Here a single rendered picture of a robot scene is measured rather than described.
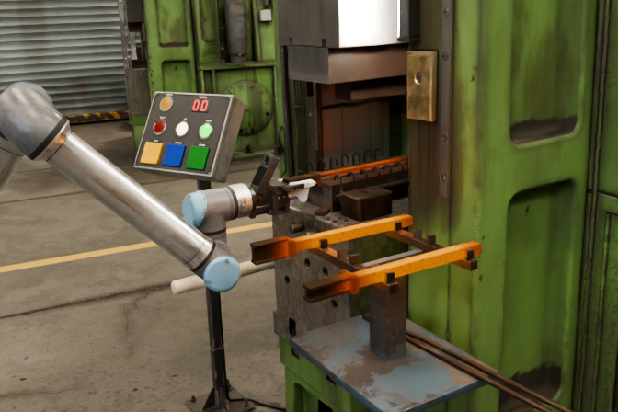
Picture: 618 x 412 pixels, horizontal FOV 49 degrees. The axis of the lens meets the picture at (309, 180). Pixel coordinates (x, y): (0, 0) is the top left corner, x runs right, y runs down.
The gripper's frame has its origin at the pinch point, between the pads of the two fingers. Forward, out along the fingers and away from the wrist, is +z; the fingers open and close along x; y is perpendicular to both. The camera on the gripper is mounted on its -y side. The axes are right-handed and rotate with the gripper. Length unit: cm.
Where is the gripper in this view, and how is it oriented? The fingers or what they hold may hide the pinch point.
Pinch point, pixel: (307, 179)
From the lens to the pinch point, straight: 193.0
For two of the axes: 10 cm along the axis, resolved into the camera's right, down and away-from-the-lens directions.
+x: 5.6, 1.9, -8.1
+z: 8.3, -1.7, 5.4
